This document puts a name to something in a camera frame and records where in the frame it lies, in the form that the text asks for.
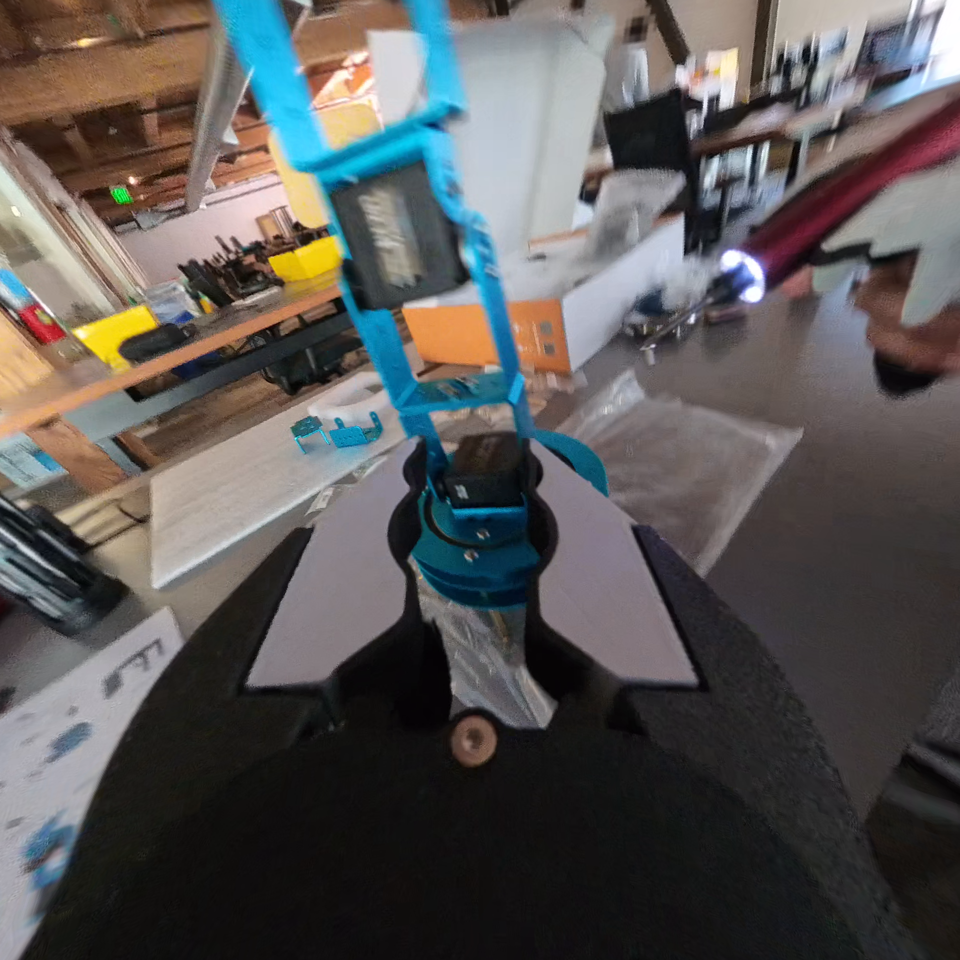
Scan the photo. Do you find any white foam packing block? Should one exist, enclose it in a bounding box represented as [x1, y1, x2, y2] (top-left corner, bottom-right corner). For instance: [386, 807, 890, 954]
[306, 373, 393, 423]

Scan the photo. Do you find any printed instruction manual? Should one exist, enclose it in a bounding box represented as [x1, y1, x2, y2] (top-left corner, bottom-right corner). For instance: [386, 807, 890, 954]
[0, 606, 186, 933]

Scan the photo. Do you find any person's right hand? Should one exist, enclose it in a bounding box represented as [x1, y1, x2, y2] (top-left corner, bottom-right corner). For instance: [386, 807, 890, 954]
[855, 261, 960, 376]

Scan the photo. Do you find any grey desk with wooden edge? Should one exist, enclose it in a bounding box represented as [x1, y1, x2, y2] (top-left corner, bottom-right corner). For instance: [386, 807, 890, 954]
[0, 288, 960, 834]

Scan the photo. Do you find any silver ventilation duct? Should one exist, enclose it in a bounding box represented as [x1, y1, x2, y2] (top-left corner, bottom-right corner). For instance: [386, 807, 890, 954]
[183, 37, 250, 220]

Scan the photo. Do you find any yellow plastic bin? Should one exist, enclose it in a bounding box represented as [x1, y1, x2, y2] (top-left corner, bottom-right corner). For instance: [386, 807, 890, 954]
[73, 305, 161, 371]
[267, 234, 345, 282]

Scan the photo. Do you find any wooden workbench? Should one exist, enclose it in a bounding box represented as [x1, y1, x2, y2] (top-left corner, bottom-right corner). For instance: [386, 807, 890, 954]
[0, 281, 361, 489]

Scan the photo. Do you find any blue toy robot arm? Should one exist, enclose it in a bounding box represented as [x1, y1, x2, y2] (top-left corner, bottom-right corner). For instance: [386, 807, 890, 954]
[212, 0, 610, 610]

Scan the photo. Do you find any black office chair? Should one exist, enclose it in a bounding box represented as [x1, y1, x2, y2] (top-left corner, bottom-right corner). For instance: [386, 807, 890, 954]
[603, 88, 696, 253]

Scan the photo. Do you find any orange and white cardboard box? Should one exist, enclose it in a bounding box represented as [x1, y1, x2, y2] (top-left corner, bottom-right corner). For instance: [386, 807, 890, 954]
[367, 15, 687, 376]

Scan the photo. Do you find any clear plastic bag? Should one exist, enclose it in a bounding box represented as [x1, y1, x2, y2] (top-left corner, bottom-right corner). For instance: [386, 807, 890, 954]
[416, 367, 805, 725]

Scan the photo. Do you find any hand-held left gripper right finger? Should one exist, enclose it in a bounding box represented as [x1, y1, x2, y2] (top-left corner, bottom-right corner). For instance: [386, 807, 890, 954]
[523, 442, 712, 691]

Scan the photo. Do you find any white foam sheet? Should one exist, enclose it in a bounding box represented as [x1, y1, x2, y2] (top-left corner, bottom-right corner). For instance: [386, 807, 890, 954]
[148, 405, 423, 591]

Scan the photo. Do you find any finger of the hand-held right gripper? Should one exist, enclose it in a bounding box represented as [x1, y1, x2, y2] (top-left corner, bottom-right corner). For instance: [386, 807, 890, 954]
[813, 176, 960, 327]

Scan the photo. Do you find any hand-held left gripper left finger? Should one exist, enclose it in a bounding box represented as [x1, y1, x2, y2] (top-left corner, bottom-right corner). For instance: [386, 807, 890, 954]
[243, 441, 451, 691]

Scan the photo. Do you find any red electric screwdriver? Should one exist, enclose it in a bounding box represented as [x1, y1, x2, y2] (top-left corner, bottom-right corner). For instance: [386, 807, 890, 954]
[637, 97, 960, 354]

